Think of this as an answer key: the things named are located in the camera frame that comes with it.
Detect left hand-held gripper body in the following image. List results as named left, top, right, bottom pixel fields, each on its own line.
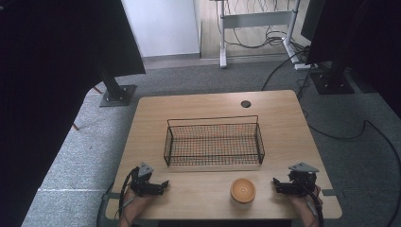
left=130, top=162, right=159, bottom=197

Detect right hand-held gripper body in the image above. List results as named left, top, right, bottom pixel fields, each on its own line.
left=287, top=162, right=320, bottom=196

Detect person's left hand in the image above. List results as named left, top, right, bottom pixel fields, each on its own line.
left=122, top=187, right=149, bottom=212

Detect person's right hand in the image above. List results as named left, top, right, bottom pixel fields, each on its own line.
left=288, top=184, right=323, bottom=212

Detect orange round bowl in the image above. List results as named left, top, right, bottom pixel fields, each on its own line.
left=229, top=177, right=257, bottom=210

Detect white power strip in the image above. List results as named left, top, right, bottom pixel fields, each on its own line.
left=293, top=62, right=319, bottom=71

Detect black curtain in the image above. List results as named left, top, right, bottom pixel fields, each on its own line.
left=0, top=0, right=147, bottom=227
left=305, top=0, right=401, bottom=112

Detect white panel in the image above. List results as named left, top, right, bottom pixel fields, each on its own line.
left=121, top=0, right=201, bottom=59

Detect dark monitor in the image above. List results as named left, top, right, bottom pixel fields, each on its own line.
left=300, top=0, right=326, bottom=43

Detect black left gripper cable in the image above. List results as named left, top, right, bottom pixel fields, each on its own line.
left=117, top=166, right=140, bottom=220

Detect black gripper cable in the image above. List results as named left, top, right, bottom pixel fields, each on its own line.
left=117, top=166, right=140, bottom=220
left=302, top=183, right=326, bottom=227

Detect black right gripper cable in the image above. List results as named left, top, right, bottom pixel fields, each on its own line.
left=302, top=183, right=326, bottom=227

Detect black wire basket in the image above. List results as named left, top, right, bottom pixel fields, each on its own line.
left=163, top=114, right=266, bottom=167

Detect long black floor cable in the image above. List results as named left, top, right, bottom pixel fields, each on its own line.
left=296, top=69, right=401, bottom=227

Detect black metal stand with base plate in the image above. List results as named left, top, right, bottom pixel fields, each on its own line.
left=94, top=60, right=138, bottom=109

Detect black stand base plate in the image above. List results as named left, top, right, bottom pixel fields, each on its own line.
left=309, top=71, right=356, bottom=96

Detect tangle of black floor cables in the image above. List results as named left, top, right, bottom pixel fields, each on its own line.
left=217, top=0, right=311, bottom=93

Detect white desk frame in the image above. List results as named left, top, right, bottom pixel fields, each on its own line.
left=216, top=0, right=305, bottom=69

